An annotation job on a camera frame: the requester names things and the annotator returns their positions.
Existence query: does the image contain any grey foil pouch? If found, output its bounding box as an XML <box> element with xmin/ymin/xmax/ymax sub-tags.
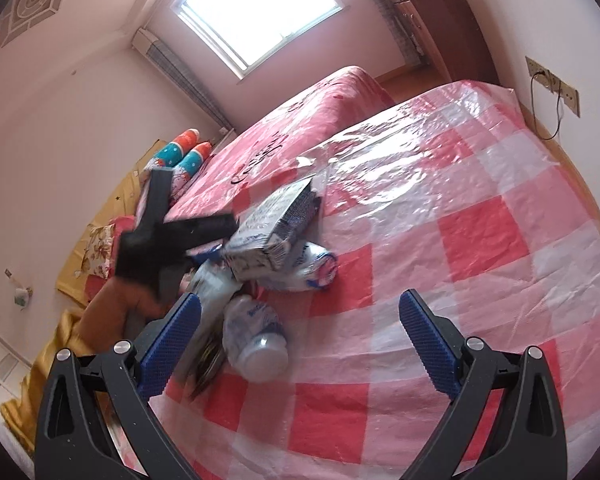
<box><xmin>174</xmin><ymin>260</ymin><xmax>242</xmax><ymax>382</ymax></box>

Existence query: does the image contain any black gold coffee sachet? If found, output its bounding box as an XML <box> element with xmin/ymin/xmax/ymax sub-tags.
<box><xmin>186</xmin><ymin>334</ymin><xmax>226</xmax><ymax>400</ymax></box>

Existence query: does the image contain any white Magicday bottle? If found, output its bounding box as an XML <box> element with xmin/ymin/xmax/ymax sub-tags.
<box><xmin>222</xmin><ymin>295</ymin><xmax>289</xmax><ymax>384</ymax></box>

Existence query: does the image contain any white squashed plastic bottle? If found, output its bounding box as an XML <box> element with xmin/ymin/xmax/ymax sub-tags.
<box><xmin>257</xmin><ymin>240</ymin><xmax>338</xmax><ymax>292</ymax></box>

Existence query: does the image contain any left hand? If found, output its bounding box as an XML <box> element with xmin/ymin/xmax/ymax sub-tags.
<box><xmin>74</xmin><ymin>276</ymin><xmax>173</xmax><ymax>353</ymax></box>

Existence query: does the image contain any pink folded quilt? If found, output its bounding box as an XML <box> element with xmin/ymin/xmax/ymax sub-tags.
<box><xmin>81</xmin><ymin>216</ymin><xmax>135</xmax><ymax>302</ymax></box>

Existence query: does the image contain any floral pillow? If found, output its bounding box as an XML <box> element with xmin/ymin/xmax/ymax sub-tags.
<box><xmin>80</xmin><ymin>223</ymin><xmax>114</xmax><ymax>278</ymax></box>

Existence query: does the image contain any wooden headboard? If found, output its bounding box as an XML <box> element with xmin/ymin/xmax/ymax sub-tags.
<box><xmin>55</xmin><ymin>140</ymin><xmax>166</xmax><ymax>308</ymax></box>

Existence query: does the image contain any upper cartoon pillow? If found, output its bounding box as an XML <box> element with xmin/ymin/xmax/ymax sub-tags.
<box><xmin>144</xmin><ymin>129</ymin><xmax>200</xmax><ymax>171</ymax></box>

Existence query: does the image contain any pink bed cover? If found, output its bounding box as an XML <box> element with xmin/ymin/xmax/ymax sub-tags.
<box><xmin>166</xmin><ymin>66</ymin><xmax>394</xmax><ymax>221</ymax></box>

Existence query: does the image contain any red checked plastic tablecloth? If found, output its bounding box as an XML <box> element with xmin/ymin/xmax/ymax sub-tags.
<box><xmin>150</xmin><ymin>81</ymin><xmax>600</xmax><ymax>479</ymax></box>

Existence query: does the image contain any checked curtain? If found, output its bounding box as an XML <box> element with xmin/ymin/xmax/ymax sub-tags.
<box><xmin>374</xmin><ymin>0</ymin><xmax>422</xmax><ymax>68</ymax></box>
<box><xmin>132</xmin><ymin>27</ymin><xmax>234</xmax><ymax>130</ymax></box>

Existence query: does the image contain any window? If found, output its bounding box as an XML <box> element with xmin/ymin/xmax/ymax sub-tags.
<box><xmin>172</xmin><ymin>0</ymin><xmax>343</xmax><ymax>79</ymax></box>

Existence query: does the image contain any right checked curtain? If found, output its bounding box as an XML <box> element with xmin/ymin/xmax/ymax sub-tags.
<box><xmin>374</xmin><ymin>0</ymin><xmax>422</xmax><ymax>68</ymax></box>

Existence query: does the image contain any wooden cabinet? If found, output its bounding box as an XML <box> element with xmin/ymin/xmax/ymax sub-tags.
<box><xmin>388</xmin><ymin>0</ymin><xmax>500</xmax><ymax>84</ymax></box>

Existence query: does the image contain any wall socket plate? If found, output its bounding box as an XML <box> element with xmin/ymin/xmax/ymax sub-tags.
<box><xmin>524</xmin><ymin>56</ymin><xmax>581</xmax><ymax>117</ymax></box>

